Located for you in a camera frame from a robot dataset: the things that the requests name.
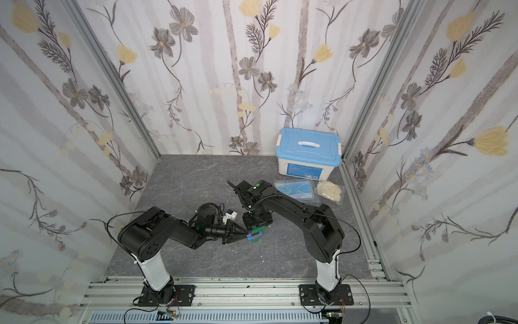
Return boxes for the white slotted cable duct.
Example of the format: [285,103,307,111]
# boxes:
[86,310,329,323]

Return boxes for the dark green long lego brick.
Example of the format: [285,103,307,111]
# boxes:
[249,226,266,235]

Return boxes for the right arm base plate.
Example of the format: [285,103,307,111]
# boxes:
[298,283,354,307]

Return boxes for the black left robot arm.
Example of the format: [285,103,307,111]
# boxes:
[117,202,248,293]

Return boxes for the blue lego brick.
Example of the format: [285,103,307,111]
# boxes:
[247,233,263,242]

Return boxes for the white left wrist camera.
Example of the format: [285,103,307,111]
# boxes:
[223,209,237,225]

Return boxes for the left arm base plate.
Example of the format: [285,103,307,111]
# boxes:
[134,285,196,307]

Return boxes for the blue lidded storage box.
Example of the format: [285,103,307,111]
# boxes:
[275,128,342,181]

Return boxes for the aluminium rail frame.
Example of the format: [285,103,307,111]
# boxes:
[73,277,418,323]

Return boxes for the bagged cream cloth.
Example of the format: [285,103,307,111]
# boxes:
[316,181,343,204]

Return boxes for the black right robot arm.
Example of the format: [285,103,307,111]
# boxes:
[228,180,345,296]

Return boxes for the bagged blue face masks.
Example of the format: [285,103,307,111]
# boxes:
[274,180,320,205]

